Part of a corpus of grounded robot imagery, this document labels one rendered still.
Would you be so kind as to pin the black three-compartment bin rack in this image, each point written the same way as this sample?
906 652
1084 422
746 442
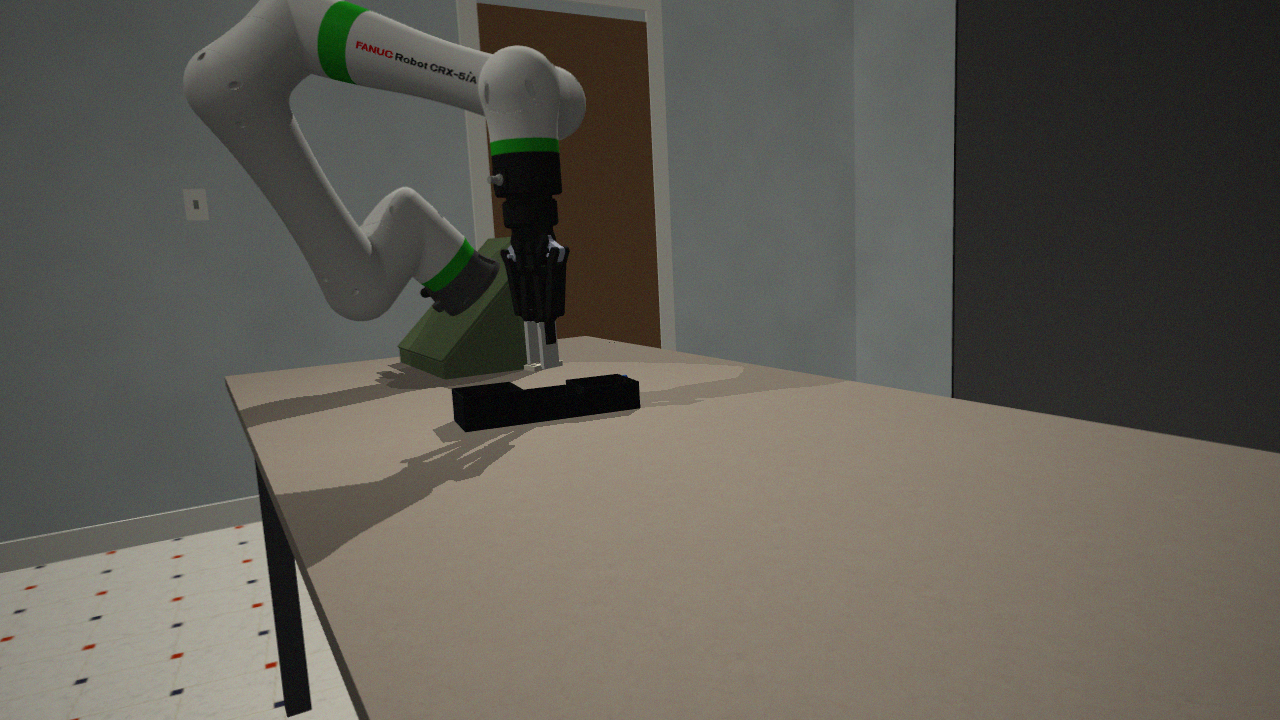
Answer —
505 404

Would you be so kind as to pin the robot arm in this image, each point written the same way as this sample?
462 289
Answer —
240 85

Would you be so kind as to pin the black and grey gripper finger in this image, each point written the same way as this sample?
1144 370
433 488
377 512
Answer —
522 291
549 286

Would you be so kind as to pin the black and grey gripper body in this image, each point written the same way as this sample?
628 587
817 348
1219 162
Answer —
536 218

